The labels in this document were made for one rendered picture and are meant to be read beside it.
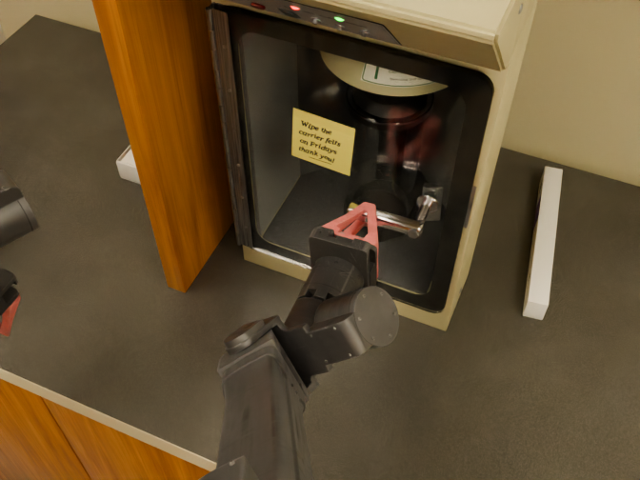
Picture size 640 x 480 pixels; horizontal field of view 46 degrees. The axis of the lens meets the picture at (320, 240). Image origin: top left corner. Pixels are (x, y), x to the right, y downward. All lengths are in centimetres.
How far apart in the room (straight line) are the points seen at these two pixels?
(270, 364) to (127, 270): 56
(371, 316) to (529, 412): 40
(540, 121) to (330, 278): 66
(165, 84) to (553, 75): 64
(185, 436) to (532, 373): 47
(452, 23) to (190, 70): 43
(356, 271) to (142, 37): 33
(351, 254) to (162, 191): 29
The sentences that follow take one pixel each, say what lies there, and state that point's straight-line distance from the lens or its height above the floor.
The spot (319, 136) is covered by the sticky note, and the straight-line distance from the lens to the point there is 87.
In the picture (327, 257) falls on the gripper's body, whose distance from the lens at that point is 79.
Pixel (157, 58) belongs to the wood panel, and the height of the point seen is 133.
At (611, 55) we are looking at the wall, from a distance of 124.
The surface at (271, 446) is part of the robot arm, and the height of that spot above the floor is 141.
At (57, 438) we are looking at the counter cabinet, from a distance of 140.
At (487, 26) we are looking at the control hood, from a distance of 59.
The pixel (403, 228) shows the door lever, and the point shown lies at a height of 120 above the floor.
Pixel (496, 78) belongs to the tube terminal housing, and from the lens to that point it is 75.
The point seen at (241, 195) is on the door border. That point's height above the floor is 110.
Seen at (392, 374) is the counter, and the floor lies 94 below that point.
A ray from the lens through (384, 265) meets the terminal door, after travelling 99.
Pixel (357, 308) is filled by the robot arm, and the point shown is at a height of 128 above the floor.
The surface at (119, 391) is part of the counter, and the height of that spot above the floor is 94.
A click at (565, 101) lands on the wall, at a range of 130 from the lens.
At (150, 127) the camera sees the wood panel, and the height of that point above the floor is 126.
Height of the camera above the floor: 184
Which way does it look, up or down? 51 degrees down
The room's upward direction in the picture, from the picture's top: straight up
